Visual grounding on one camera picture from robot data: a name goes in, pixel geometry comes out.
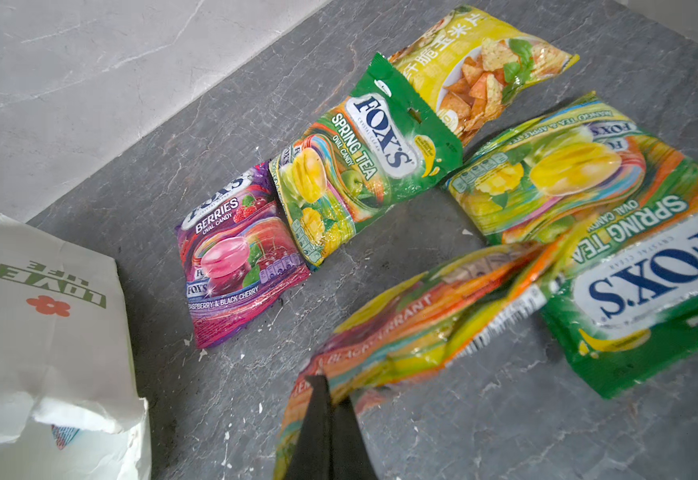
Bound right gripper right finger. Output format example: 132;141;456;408
332;397;378;480

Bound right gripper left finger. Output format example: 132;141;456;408
285;375;332;480

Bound orange yellow snack packet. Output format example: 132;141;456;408
273;238;570;479

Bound pink purple snack packet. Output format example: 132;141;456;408
175;162;311;349

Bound white floral paper bag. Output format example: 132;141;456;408
0;215;152;479

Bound green white snack bag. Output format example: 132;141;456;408
269;54;463;269

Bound yellow chips snack bag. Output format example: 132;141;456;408
389;5;579;145

